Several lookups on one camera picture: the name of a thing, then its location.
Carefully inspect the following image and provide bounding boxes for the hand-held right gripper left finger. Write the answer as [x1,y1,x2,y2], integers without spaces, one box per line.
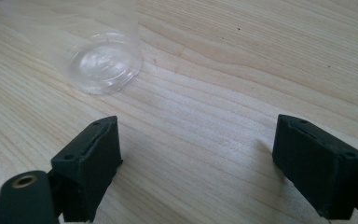
[50,115,123,223]

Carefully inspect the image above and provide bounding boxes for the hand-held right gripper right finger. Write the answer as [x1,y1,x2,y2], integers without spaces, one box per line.
[272,114,358,220]

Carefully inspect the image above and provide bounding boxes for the clear plastic cup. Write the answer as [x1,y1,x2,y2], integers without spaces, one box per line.
[0,0,144,96]

